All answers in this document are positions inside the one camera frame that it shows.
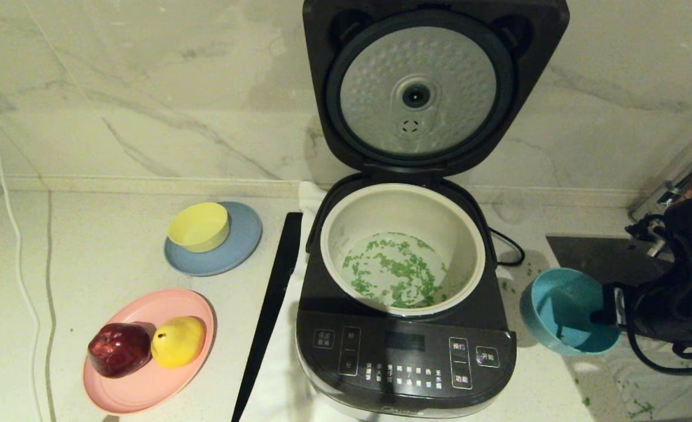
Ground pink plate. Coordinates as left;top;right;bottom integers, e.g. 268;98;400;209
82;288;216;415

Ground chopped green vegetables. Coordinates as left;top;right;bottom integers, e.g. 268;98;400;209
342;232;449;309

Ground dark grey rice cooker base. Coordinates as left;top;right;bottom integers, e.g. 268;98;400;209
296;173;517;419

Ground black power cord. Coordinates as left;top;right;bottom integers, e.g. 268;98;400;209
489;227;526;266

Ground white cloth with green bits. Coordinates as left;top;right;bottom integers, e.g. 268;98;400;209
574;337;692;420

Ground chrome faucet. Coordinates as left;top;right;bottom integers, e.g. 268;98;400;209
630;138;692;217

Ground teal bowl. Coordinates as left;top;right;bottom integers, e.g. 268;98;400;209
520;268;621;356

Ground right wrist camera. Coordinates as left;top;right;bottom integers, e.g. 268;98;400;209
645;232;677;261

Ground red apple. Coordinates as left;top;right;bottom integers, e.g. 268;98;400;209
87;323;153;379

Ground blue plate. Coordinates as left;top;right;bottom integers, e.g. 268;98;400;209
164;201;263;277

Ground white cable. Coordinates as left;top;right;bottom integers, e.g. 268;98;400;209
0;100;50;422

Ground yellow bowl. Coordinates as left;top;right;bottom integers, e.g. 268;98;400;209
167;202;231;253

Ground black flat strip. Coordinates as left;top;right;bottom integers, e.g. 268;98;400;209
231;212;304;422

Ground stainless steel sink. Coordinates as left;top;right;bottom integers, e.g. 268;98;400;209
547;236;674;288

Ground white inner pot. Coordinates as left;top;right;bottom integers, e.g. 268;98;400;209
321;183;487;317

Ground black camera cable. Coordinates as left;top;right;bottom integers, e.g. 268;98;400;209
624;214;692;376

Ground dark grey rice cooker lid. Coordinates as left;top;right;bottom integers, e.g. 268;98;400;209
302;0;571;176

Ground yellow pear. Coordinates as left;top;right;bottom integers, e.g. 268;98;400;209
150;316;207;369

